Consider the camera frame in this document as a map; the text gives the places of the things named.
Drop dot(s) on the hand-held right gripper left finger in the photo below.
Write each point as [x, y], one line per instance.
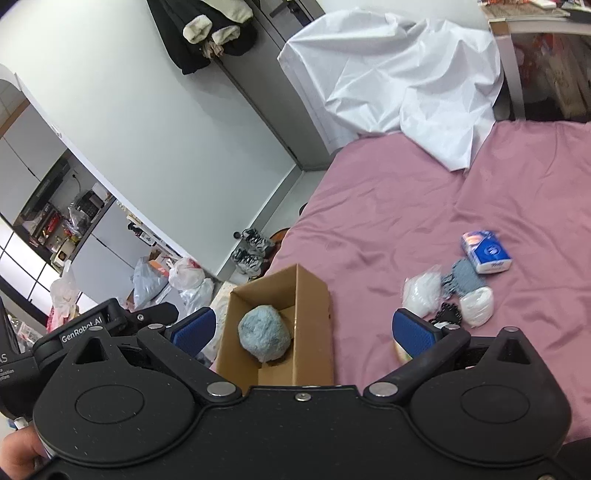
[194, 330]

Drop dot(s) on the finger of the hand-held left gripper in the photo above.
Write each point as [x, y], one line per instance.
[152, 314]

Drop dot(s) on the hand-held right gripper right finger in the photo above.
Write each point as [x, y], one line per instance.
[413, 334]

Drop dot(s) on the black patterned sock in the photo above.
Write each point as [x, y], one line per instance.
[448, 314]

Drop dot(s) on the white fluffy cloth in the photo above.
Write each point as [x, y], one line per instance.
[422, 293]

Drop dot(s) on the light blue fuzzy cloth ball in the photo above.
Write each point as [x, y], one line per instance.
[263, 334]

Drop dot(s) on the grey-blue frayed cloth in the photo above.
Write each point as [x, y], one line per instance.
[464, 277]

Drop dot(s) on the brown cardboard box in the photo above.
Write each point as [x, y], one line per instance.
[314, 323]

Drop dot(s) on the blue tissue pack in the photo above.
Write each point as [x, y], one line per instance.
[489, 254]

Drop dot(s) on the person's left hand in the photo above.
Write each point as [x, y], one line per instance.
[16, 450]

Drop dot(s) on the plastic bags on floor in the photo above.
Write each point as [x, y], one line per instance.
[147, 284]

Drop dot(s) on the clear plastic bag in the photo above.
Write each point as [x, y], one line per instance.
[198, 295]

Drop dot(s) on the pink white plastic bag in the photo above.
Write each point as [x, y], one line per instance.
[62, 300]

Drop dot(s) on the black white patterned sneaker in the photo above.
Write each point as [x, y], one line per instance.
[248, 263]
[256, 240]

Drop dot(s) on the white cabinet with open shelf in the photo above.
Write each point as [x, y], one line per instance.
[106, 240]

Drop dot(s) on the pink bed sheet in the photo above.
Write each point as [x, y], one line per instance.
[392, 207]

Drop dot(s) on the grey door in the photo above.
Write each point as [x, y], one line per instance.
[277, 115]

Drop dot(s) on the white crumpled sheet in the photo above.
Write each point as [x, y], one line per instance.
[383, 69]

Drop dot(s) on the black coat with cream cuffs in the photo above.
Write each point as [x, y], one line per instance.
[171, 37]

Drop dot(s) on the white table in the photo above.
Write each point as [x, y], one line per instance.
[512, 60]

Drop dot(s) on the beige shopping bag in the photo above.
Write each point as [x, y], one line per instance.
[565, 78]

